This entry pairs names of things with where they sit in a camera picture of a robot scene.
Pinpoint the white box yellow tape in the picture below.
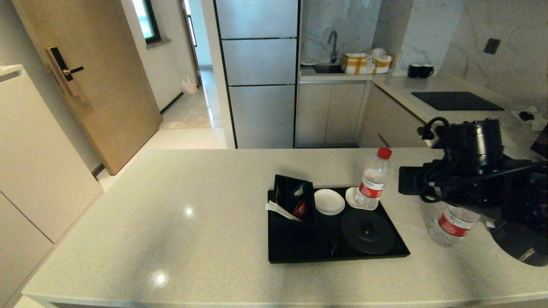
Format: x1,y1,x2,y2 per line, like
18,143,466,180
372,55,393,74
341,52,375,75

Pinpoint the clear water bottle red cap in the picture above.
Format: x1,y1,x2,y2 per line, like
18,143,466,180
354,147,393,211
428,204,481,247

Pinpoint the brown wooden door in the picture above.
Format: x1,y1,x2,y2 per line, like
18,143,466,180
12,0,163,175

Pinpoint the silver refrigerator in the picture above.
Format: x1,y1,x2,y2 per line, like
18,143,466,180
213,0,301,149

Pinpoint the black induction cooktop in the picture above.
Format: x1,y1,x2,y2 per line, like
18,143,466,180
412,91,506,111

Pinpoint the black door lock handle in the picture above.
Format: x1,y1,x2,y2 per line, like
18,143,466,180
46,46,85,98

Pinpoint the black sachet holder box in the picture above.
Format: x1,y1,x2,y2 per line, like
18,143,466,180
272,174,318,227

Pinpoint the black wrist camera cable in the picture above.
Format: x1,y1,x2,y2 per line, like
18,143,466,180
421,116,450,142

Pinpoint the black framed window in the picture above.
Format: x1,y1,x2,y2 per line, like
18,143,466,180
131,0,171,47

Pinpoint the white crumpled cloth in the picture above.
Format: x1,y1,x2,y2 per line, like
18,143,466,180
512,105,548,131

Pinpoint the beige sink base cabinet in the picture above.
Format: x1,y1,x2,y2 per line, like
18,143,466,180
295,80,369,148

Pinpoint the dark kitchen faucet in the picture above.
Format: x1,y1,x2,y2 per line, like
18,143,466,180
327,30,340,64

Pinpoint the black round kettle base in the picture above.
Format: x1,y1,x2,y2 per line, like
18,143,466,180
340,209,396,255

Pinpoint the kitchen sink basin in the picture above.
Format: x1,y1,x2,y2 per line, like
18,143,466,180
312,63,345,74

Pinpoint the beige cooktop base cabinet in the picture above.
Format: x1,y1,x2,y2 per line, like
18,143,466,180
357,83,456,148

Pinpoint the black rectangular serving tray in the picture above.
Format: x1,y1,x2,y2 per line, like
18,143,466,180
267,188,411,264

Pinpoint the white tall cabinet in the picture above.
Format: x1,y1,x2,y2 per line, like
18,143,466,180
0,64,104,308

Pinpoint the white plastic bag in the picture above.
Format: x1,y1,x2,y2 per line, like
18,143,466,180
182,74,199,95

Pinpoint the dark grey electric kettle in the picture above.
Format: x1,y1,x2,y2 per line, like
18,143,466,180
490,216,548,267

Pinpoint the white round saucer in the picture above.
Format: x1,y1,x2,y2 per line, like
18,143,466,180
314,189,345,216
345,187,380,211

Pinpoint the white paper stick packet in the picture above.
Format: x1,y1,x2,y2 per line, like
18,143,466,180
265,200,302,222

